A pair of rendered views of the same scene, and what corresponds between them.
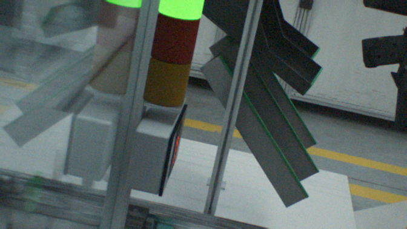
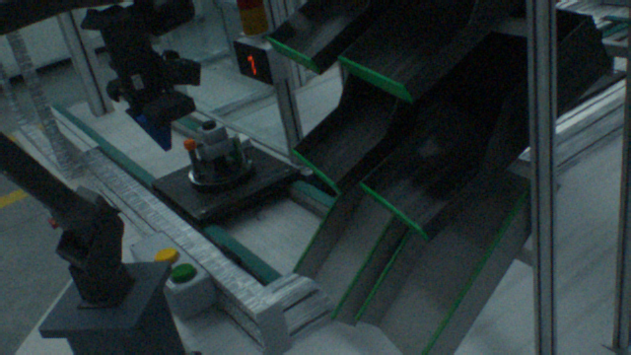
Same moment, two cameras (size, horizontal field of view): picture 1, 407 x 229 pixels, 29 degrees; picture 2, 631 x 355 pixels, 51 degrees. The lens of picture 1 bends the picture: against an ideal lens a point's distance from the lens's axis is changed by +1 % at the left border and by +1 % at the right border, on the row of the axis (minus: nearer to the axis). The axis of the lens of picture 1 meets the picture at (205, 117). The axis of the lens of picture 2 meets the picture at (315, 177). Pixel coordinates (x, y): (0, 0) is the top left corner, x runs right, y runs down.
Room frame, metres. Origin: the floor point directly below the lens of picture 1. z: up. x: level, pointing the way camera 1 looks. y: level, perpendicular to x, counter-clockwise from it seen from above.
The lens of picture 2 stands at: (1.93, -0.57, 1.60)
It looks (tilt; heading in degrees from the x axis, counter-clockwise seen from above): 28 degrees down; 148
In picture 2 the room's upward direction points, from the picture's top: 12 degrees counter-clockwise
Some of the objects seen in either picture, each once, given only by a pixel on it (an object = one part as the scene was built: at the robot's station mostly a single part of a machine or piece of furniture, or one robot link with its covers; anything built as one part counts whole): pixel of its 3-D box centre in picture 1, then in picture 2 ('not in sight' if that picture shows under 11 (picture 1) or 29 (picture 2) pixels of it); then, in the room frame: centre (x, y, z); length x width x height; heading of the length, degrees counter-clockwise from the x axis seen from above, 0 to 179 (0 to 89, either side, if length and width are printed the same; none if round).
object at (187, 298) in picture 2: not in sight; (172, 271); (0.94, -0.28, 0.93); 0.21 x 0.07 x 0.06; 178
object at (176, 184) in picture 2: not in sight; (224, 179); (0.77, -0.06, 0.96); 0.24 x 0.24 x 0.02; 88
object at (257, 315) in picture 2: not in sight; (163, 226); (0.75, -0.21, 0.91); 0.89 x 0.06 x 0.11; 178
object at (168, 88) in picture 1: (166, 78); (253, 18); (0.85, 0.05, 1.28); 0.05 x 0.05 x 0.05
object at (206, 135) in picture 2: not in sight; (216, 136); (0.77, -0.05, 1.06); 0.08 x 0.04 x 0.07; 89
